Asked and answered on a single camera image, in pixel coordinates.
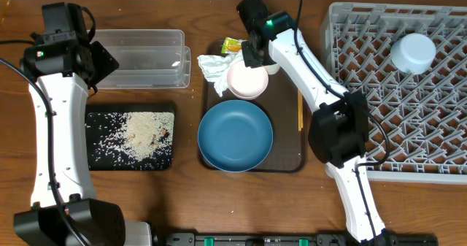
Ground crumpled white napkin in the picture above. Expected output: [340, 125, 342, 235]
[197, 50, 243, 97]

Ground clear plastic bin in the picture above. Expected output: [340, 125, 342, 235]
[94, 29, 191, 89]

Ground cream plastic cup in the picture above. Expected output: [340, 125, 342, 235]
[264, 64, 280, 75]

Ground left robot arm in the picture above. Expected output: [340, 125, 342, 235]
[1, 29, 153, 245]

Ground light blue bowl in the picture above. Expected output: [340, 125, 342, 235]
[390, 33, 436, 74]

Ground dark blue plate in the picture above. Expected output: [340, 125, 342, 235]
[198, 100, 274, 172]

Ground grey dishwasher rack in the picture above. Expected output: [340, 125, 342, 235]
[320, 2, 466, 185]

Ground yellow green snack wrapper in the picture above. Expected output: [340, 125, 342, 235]
[221, 37, 244, 54]

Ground pink bowl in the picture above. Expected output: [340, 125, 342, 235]
[227, 61, 269, 100]

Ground rice food waste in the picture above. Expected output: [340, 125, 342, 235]
[87, 111, 175, 169]

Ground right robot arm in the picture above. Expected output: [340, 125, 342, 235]
[236, 0, 391, 245]

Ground black tray bin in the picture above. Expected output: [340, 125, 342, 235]
[84, 104, 176, 172]

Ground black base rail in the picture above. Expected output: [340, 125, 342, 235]
[158, 233, 439, 246]

